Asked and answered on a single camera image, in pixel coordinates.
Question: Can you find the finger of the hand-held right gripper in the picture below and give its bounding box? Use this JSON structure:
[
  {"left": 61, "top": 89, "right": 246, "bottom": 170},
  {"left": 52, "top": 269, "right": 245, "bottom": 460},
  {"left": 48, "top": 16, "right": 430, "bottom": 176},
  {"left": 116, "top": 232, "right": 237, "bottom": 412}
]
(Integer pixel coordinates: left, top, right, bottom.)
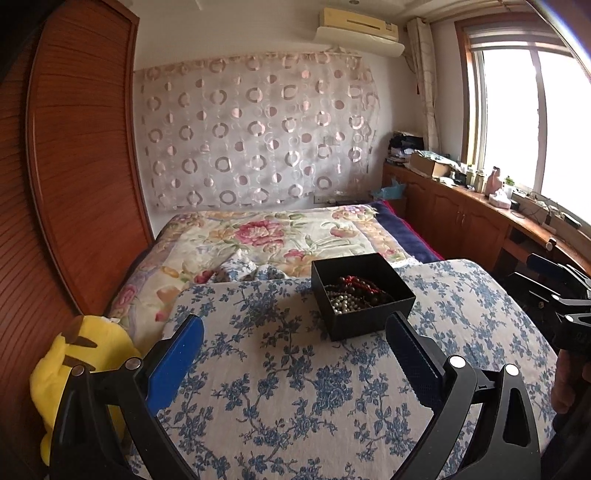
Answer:
[
  {"left": 507, "top": 271, "right": 591, "bottom": 324},
  {"left": 526, "top": 252, "right": 591, "bottom": 289}
]

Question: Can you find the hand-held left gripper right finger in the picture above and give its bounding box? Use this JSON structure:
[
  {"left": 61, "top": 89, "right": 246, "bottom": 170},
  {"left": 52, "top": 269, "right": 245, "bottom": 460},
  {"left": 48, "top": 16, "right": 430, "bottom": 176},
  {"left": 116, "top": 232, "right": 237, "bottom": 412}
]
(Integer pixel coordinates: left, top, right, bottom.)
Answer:
[{"left": 385, "top": 311, "right": 542, "bottom": 480}]

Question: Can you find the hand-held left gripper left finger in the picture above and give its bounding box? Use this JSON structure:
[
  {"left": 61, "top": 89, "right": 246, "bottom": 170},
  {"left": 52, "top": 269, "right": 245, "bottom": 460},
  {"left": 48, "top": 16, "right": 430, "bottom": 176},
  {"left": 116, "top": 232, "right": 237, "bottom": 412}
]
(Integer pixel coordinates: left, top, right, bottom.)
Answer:
[{"left": 48, "top": 314, "right": 206, "bottom": 480}]

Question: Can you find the black jewelry box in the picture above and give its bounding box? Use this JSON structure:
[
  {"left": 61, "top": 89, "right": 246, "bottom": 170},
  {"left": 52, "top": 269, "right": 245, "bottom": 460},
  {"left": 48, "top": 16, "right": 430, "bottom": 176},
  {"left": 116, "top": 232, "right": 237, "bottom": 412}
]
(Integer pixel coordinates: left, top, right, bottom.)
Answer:
[{"left": 311, "top": 252, "right": 416, "bottom": 342}]

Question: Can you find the brown wooden bead bracelet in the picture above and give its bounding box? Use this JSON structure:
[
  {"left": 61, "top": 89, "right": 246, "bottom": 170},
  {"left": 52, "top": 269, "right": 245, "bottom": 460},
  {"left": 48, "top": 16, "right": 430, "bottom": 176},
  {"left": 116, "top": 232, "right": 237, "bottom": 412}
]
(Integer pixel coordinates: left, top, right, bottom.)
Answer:
[{"left": 351, "top": 281, "right": 399, "bottom": 306}]

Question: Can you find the white pearl necklace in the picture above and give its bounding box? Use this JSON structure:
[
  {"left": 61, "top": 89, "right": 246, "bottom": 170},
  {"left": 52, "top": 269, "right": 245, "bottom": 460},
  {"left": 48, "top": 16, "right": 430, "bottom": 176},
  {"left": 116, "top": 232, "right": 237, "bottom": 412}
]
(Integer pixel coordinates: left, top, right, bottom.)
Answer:
[{"left": 324, "top": 288, "right": 372, "bottom": 318}]

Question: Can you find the red coral bracelet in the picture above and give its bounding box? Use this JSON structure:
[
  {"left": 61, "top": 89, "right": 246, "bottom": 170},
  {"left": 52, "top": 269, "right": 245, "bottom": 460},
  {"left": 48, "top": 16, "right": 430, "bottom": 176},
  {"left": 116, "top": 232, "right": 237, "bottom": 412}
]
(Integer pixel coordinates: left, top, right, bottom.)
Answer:
[{"left": 339, "top": 274, "right": 385, "bottom": 297}]

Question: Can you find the person's right hand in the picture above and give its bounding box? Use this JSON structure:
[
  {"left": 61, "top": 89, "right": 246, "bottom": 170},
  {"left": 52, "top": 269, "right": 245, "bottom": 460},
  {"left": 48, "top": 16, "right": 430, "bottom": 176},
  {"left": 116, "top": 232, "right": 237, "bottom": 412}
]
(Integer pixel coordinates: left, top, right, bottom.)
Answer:
[{"left": 551, "top": 350, "right": 576, "bottom": 415}]

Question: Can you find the wooden side cabinet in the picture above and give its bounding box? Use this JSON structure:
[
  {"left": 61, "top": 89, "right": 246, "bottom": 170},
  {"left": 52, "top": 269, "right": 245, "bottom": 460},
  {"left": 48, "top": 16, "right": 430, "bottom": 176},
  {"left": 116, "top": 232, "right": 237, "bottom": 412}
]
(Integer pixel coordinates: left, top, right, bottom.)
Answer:
[{"left": 382, "top": 161, "right": 591, "bottom": 283}]

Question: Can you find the pink bottle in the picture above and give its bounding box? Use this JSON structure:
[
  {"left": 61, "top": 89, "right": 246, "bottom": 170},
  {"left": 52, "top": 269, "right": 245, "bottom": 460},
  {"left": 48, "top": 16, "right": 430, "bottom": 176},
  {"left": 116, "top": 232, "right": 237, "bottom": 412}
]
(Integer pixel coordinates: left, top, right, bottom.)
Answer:
[{"left": 482, "top": 166, "right": 507, "bottom": 195}]

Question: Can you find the crumpled blue floral cloth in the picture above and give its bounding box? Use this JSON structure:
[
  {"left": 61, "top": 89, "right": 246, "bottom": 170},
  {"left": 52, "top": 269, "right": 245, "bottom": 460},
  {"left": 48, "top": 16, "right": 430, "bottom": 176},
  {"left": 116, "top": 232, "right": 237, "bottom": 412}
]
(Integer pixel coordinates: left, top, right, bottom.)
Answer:
[{"left": 216, "top": 257, "right": 288, "bottom": 283}]

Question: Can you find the blue floral bed cover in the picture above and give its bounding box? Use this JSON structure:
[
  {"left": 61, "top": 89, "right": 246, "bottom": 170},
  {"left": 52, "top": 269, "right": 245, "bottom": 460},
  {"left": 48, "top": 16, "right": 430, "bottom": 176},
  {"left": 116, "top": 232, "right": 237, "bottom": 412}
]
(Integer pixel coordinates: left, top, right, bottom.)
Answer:
[{"left": 124, "top": 258, "right": 560, "bottom": 480}]

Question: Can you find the purple blanket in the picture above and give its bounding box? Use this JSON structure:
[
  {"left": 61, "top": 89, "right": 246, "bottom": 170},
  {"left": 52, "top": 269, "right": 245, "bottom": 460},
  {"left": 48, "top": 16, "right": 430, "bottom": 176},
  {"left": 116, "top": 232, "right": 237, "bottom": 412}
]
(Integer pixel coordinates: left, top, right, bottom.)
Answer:
[{"left": 372, "top": 199, "right": 447, "bottom": 265}]

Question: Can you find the yellow plush toy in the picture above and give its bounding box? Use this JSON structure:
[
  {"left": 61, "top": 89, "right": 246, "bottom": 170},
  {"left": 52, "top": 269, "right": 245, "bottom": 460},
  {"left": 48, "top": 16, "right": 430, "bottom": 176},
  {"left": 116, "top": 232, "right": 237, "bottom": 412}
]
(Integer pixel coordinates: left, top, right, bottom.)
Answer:
[{"left": 30, "top": 315, "right": 142, "bottom": 468}]

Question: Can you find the colourful floral quilt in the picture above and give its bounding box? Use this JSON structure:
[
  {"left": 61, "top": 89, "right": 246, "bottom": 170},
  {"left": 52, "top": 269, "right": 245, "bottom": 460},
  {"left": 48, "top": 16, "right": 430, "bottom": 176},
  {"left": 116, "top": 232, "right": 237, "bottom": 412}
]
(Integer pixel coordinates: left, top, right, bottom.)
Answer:
[{"left": 108, "top": 203, "right": 423, "bottom": 325}]

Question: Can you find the cardboard box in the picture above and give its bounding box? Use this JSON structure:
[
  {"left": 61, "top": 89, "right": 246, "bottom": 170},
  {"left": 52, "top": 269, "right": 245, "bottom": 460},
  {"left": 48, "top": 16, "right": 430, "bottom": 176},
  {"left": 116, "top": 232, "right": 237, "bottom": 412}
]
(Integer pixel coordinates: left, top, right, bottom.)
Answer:
[{"left": 409, "top": 151, "right": 456, "bottom": 179}]

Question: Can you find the window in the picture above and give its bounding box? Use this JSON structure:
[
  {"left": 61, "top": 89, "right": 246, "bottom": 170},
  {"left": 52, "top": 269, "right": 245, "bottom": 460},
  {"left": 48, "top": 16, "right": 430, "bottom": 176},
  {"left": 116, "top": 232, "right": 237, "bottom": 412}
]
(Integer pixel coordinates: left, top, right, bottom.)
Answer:
[{"left": 455, "top": 18, "right": 591, "bottom": 220}]

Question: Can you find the light blue plastic bag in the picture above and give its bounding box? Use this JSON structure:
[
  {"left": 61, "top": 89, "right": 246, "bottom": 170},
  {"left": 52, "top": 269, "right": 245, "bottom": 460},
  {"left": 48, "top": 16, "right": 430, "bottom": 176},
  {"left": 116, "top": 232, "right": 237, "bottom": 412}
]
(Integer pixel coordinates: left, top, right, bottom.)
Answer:
[{"left": 372, "top": 178, "right": 407, "bottom": 200}]

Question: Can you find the pile of dark clothes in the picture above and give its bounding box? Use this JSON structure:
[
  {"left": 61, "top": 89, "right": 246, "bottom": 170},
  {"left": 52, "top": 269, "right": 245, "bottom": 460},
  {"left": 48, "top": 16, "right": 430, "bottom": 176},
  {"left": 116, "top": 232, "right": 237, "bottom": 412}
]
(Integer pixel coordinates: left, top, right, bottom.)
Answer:
[{"left": 385, "top": 132, "right": 426, "bottom": 165}]

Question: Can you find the white window curtain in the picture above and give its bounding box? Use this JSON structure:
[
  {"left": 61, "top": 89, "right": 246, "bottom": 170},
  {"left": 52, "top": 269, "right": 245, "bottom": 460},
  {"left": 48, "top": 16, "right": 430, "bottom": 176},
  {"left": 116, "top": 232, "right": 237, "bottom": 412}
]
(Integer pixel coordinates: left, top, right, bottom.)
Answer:
[{"left": 406, "top": 17, "right": 442, "bottom": 156}]

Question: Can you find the wooden wardrobe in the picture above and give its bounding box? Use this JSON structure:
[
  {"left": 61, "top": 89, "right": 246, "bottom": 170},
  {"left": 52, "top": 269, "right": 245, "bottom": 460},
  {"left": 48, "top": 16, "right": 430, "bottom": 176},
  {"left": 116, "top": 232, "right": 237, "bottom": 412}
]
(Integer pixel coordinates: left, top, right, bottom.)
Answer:
[{"left": 0, "top": 0, "right": 156, "bottom": 480}]

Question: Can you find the sheer circle-pattern curtain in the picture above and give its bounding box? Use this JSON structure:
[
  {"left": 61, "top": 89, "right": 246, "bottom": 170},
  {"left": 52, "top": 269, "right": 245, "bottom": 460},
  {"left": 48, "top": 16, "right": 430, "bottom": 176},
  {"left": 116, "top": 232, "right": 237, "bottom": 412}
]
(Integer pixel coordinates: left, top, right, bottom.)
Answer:
[{"left": 134, "top": 46, "right": 382, "bottom": 212}]

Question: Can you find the wall air conditioner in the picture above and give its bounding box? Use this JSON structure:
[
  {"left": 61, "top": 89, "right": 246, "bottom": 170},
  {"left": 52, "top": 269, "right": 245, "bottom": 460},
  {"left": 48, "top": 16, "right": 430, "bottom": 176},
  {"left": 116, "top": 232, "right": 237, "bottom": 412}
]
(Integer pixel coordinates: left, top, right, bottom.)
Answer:
[{"left": 314, "top": 7, "right": 407, "bottom": 57}]

